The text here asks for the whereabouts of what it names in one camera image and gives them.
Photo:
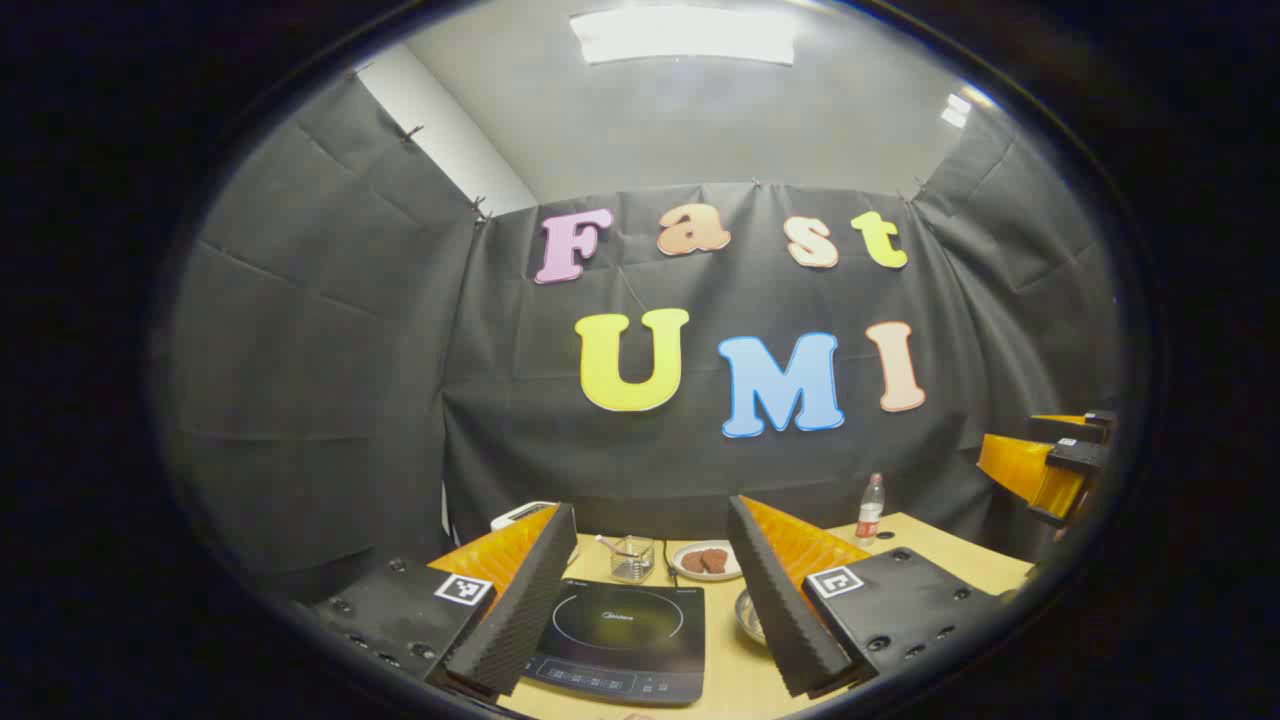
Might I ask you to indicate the white round plate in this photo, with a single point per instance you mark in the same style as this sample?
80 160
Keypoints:
705 575

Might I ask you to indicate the brown meat piece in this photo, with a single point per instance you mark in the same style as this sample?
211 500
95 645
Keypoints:
692 562
715 560

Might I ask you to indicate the red checked stick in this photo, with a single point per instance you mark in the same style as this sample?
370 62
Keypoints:
608 544

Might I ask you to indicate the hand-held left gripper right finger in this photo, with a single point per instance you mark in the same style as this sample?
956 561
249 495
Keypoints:
785 610

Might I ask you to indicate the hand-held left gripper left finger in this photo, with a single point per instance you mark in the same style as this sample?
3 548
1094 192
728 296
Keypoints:
520 610

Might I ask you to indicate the white toaster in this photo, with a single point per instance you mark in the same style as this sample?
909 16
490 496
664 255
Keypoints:
520 515

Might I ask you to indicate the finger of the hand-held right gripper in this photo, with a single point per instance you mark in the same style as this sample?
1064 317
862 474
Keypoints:
1020 470
1075 430

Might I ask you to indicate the black backdrop cloth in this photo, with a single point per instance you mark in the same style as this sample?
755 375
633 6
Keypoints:
350 350

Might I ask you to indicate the stainless steel pot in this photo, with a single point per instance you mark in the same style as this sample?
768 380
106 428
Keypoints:
750 615

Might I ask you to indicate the clear bottle with red label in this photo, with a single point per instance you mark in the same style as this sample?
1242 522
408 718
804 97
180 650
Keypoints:
869 515

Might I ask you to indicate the large ceiling light panel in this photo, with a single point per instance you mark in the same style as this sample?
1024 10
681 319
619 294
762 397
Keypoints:
685 35

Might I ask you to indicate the black induction cooktop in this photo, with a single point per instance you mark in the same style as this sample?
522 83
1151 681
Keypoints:
620 630

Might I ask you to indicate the small ceiling light panel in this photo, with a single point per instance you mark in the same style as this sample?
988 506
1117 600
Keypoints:
956 110

